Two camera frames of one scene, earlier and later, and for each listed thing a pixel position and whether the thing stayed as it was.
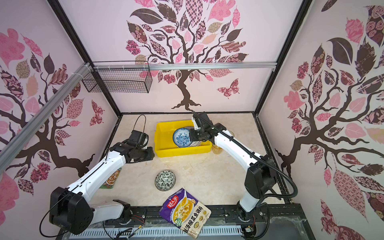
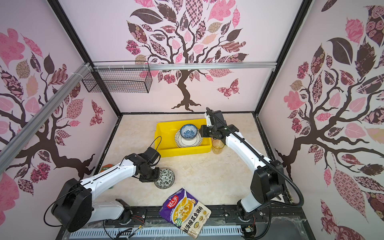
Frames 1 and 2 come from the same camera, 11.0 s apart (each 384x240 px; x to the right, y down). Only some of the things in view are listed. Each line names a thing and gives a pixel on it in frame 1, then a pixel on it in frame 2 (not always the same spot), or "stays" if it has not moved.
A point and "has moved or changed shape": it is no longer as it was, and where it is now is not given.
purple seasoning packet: [183, 211] stays
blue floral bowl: [181, 137] has moved or changed shape
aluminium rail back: [185, 66] stays
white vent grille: [151, 233] stays
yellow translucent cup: [216, 149] stays
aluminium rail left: [10, 148] stays
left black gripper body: [144, 154] -> [150, 175]
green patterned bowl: [165, 180] stays
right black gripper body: [197, 135] -> [209, 131]
